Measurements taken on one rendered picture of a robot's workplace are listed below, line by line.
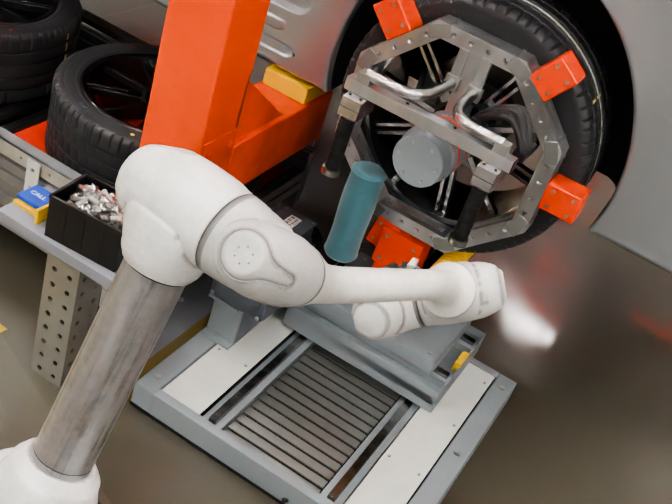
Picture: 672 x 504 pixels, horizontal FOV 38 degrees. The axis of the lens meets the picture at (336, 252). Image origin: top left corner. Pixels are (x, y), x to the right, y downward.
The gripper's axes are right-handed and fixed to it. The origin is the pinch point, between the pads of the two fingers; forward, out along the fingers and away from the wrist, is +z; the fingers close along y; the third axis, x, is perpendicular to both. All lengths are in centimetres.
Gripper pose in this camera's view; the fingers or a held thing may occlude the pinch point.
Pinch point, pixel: (411, 267)
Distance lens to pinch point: 221.2
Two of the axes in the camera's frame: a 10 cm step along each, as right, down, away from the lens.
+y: 9.4, 2.8, -1.9
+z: 2.5, -2.2, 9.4
